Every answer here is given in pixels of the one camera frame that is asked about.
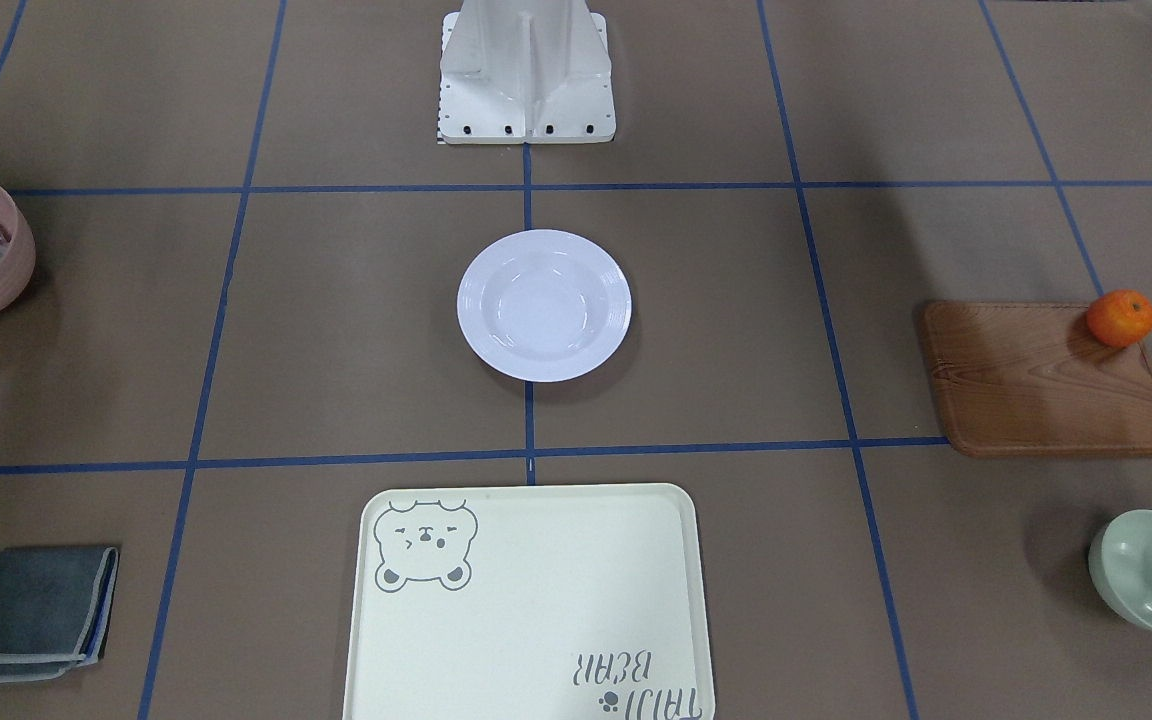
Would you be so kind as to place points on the cream bear serving tray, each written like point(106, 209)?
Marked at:
point(530, 602)

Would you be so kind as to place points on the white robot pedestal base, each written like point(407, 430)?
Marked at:
point(516, 72)

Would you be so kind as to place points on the orange fruit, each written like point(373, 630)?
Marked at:
point(1120, 319)

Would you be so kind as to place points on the folded grey cloth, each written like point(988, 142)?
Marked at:
point(55, 608)

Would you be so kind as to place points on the wooden cutting board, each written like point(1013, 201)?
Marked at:
point(1025, 379)

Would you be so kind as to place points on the white round plate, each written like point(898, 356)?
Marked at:
point(544, 306)

